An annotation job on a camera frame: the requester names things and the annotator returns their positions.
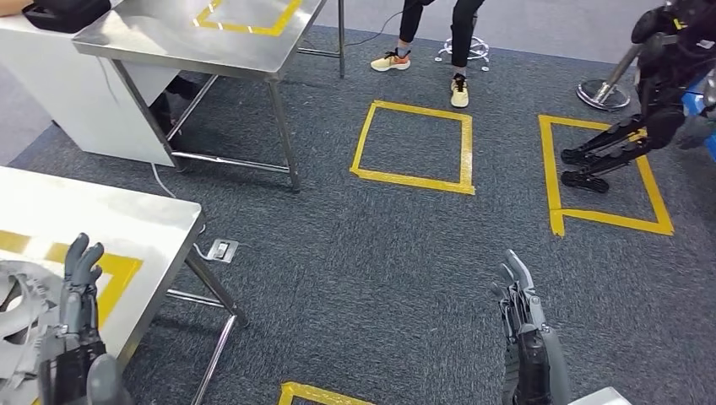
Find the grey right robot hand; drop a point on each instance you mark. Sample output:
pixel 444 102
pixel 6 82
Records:
pixel 537 363

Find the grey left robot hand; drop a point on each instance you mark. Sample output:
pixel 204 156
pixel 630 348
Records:
pixel 73 363

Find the grey plastic wheel hubcap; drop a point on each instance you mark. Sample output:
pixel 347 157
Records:
pixel 22 330

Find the yellow workbench tape outline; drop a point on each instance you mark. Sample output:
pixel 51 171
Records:
pixel 120 274

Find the steel workbench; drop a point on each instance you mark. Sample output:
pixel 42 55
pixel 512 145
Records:
pixel 84 212

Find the floor socket box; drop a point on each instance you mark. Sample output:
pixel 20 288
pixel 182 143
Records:
pixel 222 250

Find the yellow floor tape marking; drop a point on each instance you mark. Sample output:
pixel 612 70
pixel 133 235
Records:
pixel 551 167
pixel 313 394
pixel 467 151

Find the white desk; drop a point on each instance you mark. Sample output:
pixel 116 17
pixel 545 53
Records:
pixel 67 100

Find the chrome stand with round base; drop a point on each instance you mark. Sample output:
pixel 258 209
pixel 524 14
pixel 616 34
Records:
pixel 604 92

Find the chrome stool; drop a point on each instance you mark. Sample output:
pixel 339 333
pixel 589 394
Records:
pixel 478 50

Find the black humanoid robot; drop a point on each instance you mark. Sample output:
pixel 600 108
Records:
pixel 665 67

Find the steel table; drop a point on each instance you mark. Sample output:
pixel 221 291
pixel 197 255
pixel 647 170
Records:
pixel 168 39

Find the person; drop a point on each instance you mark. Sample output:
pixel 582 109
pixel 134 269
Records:
pixel 461 33
pixel 11 5

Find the black bag with yellow label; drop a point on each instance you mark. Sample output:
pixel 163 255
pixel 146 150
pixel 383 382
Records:
pixel 67 14

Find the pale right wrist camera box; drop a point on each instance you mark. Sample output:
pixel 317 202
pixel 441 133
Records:
pixel 601 398

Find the blue metal frame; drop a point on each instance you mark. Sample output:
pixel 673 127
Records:
pixel 696 103

